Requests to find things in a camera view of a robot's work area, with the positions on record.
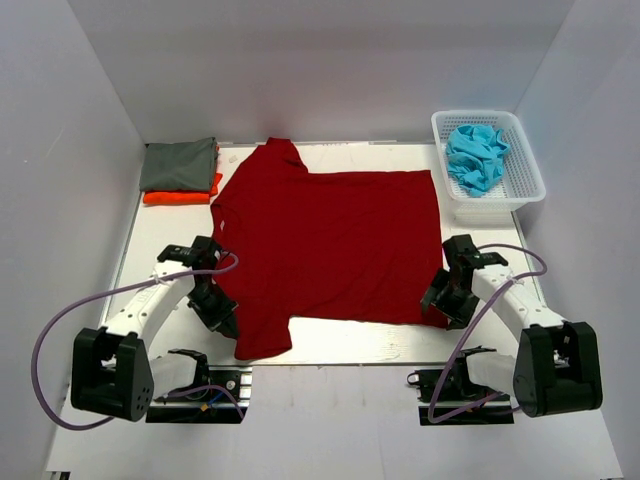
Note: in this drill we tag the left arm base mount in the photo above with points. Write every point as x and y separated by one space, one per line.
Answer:
225 401

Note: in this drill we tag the red t shirt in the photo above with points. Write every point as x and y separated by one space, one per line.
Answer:
361 246

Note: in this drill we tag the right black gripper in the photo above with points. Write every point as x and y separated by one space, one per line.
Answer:
461 314

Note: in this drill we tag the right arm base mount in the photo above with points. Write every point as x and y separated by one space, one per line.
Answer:
458 391

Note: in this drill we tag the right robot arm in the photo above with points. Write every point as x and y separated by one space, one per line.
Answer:
556 369

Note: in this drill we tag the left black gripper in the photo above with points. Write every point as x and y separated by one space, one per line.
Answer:
213 325

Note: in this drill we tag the crumpled cyan t shirt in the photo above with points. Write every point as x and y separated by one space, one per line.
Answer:
475 157

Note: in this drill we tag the folded grey t shirt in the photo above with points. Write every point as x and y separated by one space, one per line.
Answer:
183 166

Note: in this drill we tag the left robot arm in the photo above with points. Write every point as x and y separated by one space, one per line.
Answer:
112 371

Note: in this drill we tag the white plastic basket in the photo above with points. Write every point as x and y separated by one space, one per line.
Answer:
522 183

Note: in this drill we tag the folded orange t shirt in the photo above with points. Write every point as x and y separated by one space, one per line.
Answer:
179 198

